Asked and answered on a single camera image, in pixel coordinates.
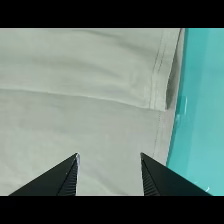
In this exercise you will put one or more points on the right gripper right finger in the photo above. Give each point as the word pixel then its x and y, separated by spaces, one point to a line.
pixel 160 180

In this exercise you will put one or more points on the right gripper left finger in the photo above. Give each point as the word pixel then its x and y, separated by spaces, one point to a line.
pixel 60 181

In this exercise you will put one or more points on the pale grey shirt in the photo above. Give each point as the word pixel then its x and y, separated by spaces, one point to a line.
pixel 83 110

